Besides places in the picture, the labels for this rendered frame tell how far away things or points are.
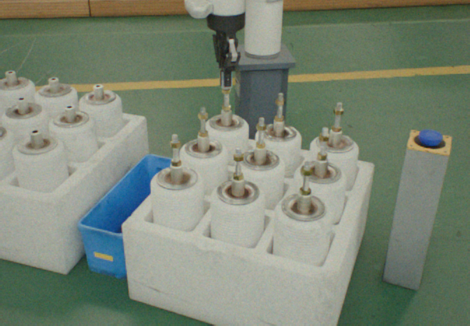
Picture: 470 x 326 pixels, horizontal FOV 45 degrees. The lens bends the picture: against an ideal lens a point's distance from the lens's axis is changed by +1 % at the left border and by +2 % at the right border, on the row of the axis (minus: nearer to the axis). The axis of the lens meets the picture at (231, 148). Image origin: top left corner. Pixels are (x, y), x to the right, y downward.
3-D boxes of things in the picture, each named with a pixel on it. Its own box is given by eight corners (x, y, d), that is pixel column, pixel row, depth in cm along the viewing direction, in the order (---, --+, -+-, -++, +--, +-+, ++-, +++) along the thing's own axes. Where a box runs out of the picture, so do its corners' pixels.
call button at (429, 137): (418, 136, 103) (419, 126, 102) (441, 140, 101) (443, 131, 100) (415, 147, 100) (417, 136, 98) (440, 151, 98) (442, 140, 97)
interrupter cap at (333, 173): (293, 166, 105) (294, 163, 105) (330, 161, 107) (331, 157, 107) (309, 188, 99) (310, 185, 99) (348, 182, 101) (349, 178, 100)
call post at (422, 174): (386, 259, 120) (410, 131, 104) (421, 268, 118) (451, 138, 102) (381, 281, 114) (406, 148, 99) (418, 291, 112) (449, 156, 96)
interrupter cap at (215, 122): (211, 133, 116) (211, 131, 116) (206, 117, 123) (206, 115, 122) (247, 131, 117) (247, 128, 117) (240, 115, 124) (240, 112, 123)
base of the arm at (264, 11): (241, 47, 147) (243, -20, 138) (275, 46, 148) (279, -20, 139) (247, 60, 139) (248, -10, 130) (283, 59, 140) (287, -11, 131)
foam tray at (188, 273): (208, 193, 141) (208, 130, 132) (364, 229, 129) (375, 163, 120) (129, 299, 109) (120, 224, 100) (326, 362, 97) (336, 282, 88)
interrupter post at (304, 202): (301, 203, 95) (303, 187, 93) (313, 208, 94) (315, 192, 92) (293, 209, 93) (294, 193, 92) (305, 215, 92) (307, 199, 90)
